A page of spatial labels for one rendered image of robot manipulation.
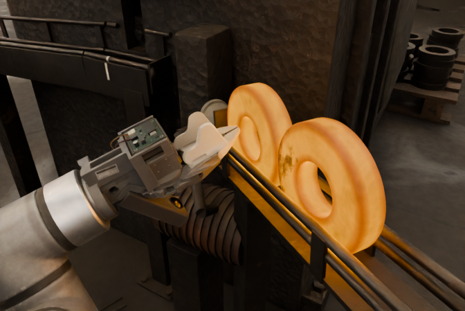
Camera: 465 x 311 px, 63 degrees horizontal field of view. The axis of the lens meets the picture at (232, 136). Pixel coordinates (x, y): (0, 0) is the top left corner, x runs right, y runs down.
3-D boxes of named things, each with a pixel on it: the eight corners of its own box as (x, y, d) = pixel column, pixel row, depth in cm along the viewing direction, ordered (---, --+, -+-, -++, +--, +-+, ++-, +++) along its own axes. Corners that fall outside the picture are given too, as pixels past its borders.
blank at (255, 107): (243, 72, 61) (223, 75, 59) (299, 100, 48) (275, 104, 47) (245, 158, 67) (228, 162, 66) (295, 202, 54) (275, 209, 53)
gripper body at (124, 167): (174, 137, 46) (80, 186, 44) (197, 185, 51) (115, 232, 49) (156, 111, 52) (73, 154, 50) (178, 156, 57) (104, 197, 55)
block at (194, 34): (206, 120, 92) (202, 19, 80) (234, 128, 89) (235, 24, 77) (180, 140, 84) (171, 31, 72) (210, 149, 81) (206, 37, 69)
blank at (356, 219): (299, 100, 48) (276, 106, 47) (396, 148, 35) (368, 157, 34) (296, 203, 54) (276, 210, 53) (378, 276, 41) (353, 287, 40)
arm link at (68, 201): (85, 259, 48) (77, 212, 55) (121, 239, 49) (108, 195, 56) (45, 214, 43) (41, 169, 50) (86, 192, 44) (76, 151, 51)
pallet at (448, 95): (254, 80, 260) (256, 14, 238) (300, 48, 320) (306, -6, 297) (449, 125, 206) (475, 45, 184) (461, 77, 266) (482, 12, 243)
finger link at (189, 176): (221, 158, 50) (162, 192, 48) (225, 167, 51) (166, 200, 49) (207, 142, 54) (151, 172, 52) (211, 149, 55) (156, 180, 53)
